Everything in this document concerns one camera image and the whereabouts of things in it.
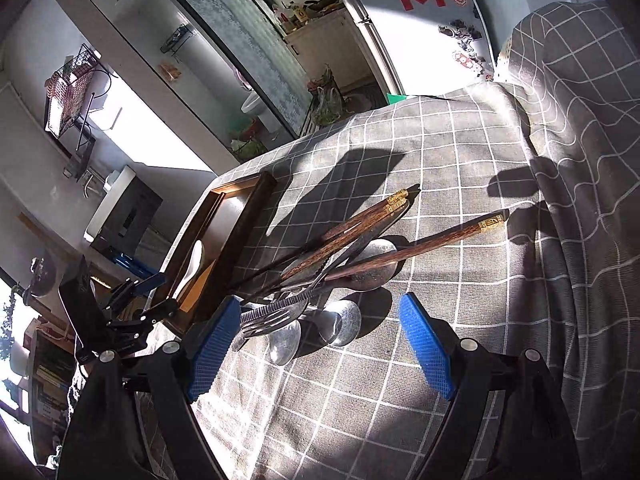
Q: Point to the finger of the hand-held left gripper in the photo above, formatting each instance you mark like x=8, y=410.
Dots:
x=157, y=310
x=147, y=281

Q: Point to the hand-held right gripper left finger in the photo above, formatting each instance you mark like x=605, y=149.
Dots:
x=212, y=350

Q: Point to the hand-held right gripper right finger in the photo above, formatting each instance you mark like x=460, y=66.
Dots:
x=427, y=347

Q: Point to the metal fork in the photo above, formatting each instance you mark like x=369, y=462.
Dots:
x=267, y=324

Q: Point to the serrated metal knife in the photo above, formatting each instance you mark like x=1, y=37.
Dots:
x=280, y=306

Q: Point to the large metal spoon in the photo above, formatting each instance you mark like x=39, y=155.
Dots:
x=374, y=262

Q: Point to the dark wooden tray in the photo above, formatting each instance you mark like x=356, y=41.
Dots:
x=235, y=230

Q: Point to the wooden chopstick with gold cap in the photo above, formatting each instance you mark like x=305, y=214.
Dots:
x=361, y=235
x=350, y=224
x=425, y=245

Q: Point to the silver metal spoons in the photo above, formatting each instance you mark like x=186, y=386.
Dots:
x=306, y=271

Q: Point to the white ceramic spoon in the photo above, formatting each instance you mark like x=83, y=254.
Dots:
x=192, y=262

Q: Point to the grey checked tablecloth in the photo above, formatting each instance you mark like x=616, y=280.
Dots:
x=400, y=395

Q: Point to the white sink with dark cabinet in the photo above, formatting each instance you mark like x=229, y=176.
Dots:
x=127, y=215

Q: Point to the cluttered wooden shelf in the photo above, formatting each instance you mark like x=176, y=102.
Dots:
x=47, y=380

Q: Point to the metal faucet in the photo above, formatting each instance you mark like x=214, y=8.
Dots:
x=87, y=182

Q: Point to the white toilet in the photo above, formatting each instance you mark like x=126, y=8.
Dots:
x=252, y=105

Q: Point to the plastic bag of vegetables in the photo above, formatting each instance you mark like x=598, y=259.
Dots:
x=327, y=102

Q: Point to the patterned glass sliding door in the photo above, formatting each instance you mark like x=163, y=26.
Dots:
x=240, y=25

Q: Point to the cartoon fridge magnet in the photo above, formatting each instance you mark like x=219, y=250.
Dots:
x=457, y=30
x=470, y=61

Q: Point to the white kitchen cabinet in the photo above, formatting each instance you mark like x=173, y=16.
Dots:
x=320, y=35

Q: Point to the white refrigerator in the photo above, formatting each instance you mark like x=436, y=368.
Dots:
x=380, y=40

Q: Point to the orange wall holder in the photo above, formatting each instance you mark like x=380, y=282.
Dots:
x=170, y=71

